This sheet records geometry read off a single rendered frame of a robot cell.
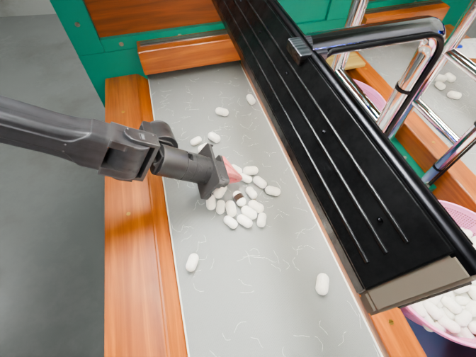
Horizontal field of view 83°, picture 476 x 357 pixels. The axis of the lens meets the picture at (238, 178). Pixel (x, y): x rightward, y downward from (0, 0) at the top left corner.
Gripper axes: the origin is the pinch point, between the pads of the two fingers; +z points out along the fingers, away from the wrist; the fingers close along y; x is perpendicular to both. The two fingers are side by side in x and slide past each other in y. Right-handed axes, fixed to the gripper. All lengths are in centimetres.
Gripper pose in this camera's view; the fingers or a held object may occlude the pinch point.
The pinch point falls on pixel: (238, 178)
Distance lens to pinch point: 60.4
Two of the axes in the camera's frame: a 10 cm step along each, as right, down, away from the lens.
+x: -6.2, 5.7, 5.4
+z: 7.4, 1.8, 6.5
